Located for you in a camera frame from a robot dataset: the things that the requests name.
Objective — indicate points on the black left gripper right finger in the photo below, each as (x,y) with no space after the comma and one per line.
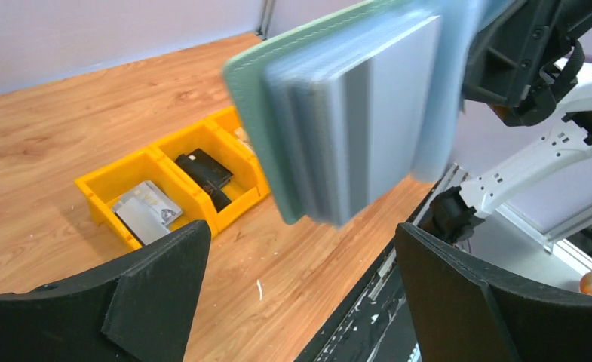
(466,309)

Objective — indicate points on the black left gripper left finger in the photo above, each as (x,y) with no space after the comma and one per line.
(137,307)

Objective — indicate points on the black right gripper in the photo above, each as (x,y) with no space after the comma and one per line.
(528,59)

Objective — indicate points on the gold credit card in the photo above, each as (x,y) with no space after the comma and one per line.
(242,137)

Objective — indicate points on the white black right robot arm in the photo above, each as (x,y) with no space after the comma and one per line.
(455,213)

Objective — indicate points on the silver VIP card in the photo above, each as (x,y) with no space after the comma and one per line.
(147,212)

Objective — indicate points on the black credit card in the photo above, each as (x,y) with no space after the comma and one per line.
(208,174)

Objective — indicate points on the yellow left plastic bin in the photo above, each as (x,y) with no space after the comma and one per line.
(109,187)

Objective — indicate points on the yellow plastic bin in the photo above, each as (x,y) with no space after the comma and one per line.
(109,187)
(248,185)
(228,119)

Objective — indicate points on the yellow middle plastic bin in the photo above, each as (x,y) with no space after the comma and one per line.
(248,185)

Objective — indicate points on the yellow right plastic bin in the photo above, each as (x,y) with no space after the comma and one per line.
(228,119)

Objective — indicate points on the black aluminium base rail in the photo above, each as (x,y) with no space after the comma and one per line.
(355,330)

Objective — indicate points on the aluminium corner frame post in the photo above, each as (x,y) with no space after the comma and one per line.
(267,11)

